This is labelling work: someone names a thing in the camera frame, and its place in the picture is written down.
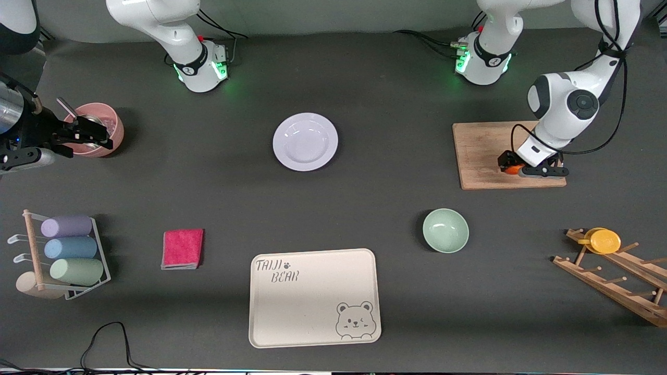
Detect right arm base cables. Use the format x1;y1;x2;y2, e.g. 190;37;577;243
195;8;249;66

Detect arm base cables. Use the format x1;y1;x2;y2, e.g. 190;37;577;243
195;8;249;66
393;30;467;58

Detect beige bear print tray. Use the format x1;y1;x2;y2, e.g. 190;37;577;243
249;248;382;348

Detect black cable loop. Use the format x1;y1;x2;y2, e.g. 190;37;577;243
78;321;157;372

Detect mint green bowl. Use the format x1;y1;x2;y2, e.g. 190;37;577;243
422;208;470;254

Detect metal scoop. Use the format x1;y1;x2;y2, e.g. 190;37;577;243
56;97;108;152

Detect pink bowl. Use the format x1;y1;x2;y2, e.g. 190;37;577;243
64;103;125;157

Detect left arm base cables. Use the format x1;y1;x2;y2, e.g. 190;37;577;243
393;30;467;58

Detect blue cup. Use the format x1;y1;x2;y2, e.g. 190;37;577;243
44;237;98;260

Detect purple cup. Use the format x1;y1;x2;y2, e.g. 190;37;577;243
41;216;93;239

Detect pale green cup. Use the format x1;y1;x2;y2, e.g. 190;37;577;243
50;258;104;286

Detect pink folded cloth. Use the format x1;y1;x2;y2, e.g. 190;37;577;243
161;229;204;270

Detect white wire cup holder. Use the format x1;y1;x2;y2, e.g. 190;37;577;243
7;209;112;301

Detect bamboo cutting board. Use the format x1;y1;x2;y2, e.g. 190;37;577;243
452;121;567;191

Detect yellow cup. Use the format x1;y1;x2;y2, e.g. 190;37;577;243
577;228;622;255

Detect wooden cup drying rack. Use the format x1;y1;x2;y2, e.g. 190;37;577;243
552;228;667;328

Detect beige cup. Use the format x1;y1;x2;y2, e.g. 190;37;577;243
16;272;66;300

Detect white round plate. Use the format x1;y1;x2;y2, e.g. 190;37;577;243
273;112;339;172

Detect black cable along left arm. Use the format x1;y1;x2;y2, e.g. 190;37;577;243
511;0;629;157

